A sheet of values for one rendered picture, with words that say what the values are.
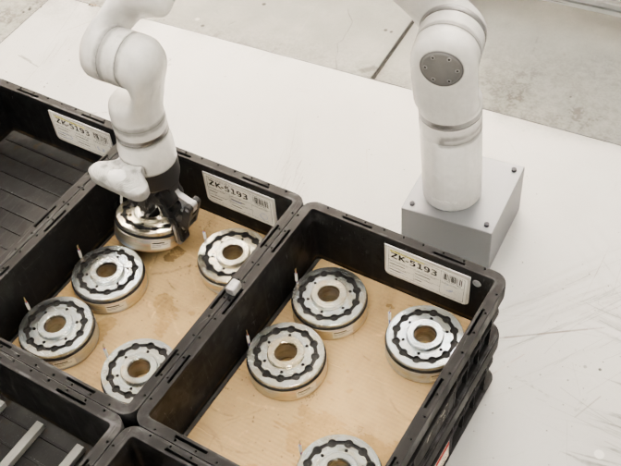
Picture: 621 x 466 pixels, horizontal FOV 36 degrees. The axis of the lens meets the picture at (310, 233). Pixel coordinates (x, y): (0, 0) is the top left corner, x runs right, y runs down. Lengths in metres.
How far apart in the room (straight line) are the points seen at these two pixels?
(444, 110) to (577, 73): 1.70
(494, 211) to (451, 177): 0.10
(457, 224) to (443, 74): 0.28
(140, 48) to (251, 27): 2.09
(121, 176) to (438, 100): 0.44
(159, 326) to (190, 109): 0.62
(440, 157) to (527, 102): 1.51
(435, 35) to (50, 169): 0.68
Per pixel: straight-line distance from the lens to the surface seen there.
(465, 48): 1.28
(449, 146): 1.39
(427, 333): 1.28
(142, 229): 1.39
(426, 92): 1.33
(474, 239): 1.49
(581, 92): 2.96
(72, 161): 1.61
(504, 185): 1.53
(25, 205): 1.56
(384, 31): 3.16
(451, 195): 1.47
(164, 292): 1.38
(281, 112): 1.81
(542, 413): 1.40
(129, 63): 1.15
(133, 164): 1.27
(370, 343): 1.29
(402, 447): 1.09
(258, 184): 1.37
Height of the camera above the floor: 1.88
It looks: 48 degrees down
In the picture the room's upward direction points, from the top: 6 degrees counter-clockwise
